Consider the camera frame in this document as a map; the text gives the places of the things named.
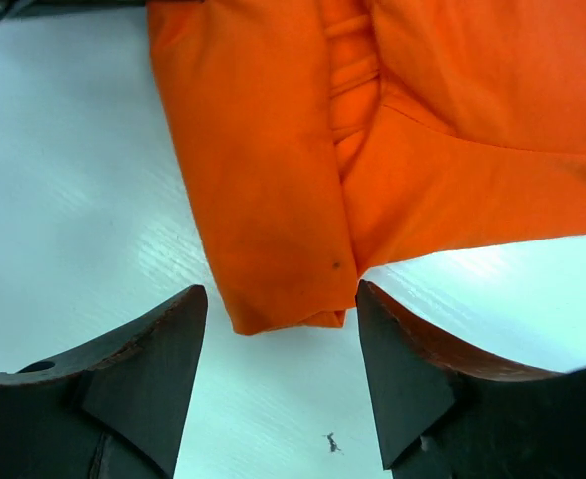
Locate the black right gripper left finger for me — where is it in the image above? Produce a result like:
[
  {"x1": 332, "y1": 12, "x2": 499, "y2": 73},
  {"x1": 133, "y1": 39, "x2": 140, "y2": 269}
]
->
[{"x1": 0, "y1": 285, "x2": 208, "y2": 478}]

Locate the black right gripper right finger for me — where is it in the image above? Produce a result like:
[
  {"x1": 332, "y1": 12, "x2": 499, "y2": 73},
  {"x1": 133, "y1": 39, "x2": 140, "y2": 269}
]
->
[{"x1": 356, "y1": 281, "x2": 586, "y2": 478}]

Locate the orange t-shirt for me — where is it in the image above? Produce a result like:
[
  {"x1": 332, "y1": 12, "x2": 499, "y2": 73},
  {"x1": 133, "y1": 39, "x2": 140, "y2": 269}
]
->
[{"x1": 147, "y1": 1, "x2": 586, "y2": 335}]

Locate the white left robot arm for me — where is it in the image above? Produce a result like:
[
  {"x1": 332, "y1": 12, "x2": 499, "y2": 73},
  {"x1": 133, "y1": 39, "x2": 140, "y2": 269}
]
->
[{"x1": 0, "y1": 0, "x2": 153, "y2": 23}]

